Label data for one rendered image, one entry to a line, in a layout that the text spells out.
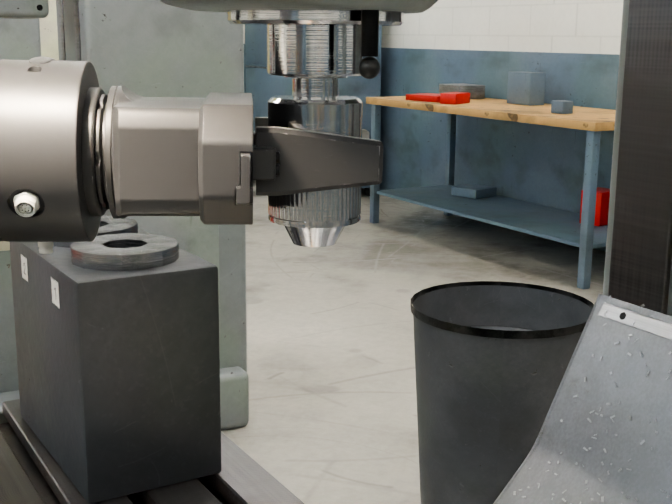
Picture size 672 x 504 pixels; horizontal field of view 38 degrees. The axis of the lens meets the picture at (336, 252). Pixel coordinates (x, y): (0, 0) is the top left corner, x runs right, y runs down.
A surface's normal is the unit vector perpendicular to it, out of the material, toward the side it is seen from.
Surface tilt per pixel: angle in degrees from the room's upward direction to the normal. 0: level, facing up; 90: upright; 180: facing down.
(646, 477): 63
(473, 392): 93
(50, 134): 72
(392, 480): 0
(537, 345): 94
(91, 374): 90
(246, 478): 0
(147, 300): 90
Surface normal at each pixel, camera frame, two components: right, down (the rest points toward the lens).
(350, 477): 0.01, -0.98
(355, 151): 0.09, 0.22
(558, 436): -0.74, -0.35
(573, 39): -0.87, 0.10
